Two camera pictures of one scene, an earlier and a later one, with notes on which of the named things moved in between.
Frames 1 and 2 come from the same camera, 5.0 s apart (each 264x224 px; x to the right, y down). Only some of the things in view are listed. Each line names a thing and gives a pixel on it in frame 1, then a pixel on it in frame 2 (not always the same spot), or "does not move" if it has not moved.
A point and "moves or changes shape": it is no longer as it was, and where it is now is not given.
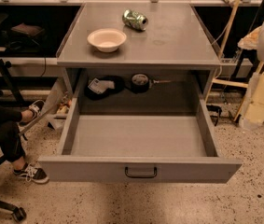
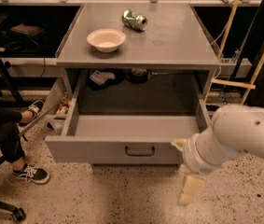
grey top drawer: (138, 148) moves or changes shape
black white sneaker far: (36, 107) does not move
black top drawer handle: (140, 176) to (139, 154)
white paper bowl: (107, 40) does not move
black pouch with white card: (100, 88) to (103, 78)
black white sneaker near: (32, 173) does not move
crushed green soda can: (134, 20) does not move
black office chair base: (19, 213) does not move
